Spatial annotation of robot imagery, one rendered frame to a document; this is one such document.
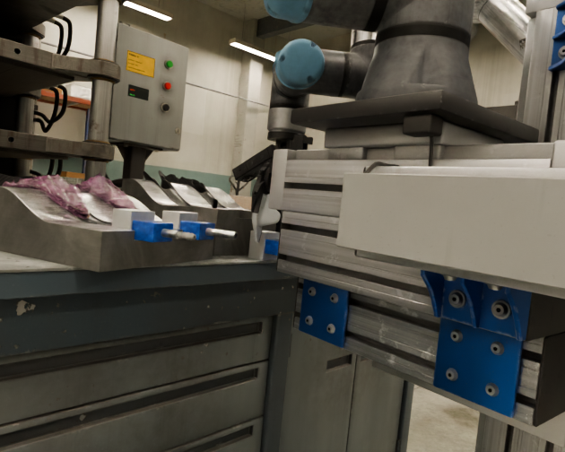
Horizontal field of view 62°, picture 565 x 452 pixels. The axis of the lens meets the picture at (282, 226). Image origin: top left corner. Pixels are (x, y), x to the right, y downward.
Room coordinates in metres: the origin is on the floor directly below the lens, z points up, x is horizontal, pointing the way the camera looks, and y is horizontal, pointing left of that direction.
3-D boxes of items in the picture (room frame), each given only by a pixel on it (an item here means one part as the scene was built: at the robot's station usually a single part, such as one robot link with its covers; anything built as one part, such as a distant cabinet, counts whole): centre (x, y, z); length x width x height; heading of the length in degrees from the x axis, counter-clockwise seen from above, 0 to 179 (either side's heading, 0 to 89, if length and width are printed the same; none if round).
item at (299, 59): (0.82, -0.02, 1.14); 0.11 x 0.11 x 0.08; 5
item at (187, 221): (0.78, 0.13, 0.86); 0.13 x 0.05 x 0.05; 64
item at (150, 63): (1.79, 0.58, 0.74); 0.31 x 0.22 x 1.47; 137
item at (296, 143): (0.91, 0.00, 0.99); 0.09 x 0.08 x 0.12; 55
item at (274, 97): (0.92, 0.01, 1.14); 0.09 x 0.08 x 0.11; 5
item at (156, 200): (1.16, 0.22, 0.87); 0.50 x 0.26 x 0.14; 47
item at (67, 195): (0.85, 0.40, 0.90); 0.26 x 0.18 x 0.08; 64
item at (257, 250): (0.91, -0.01, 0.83); 0.13 x 0.05 x 0.05; 55
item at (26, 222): (0.84, 0.40, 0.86); 0.50 x 0.26 x 0.11; 64
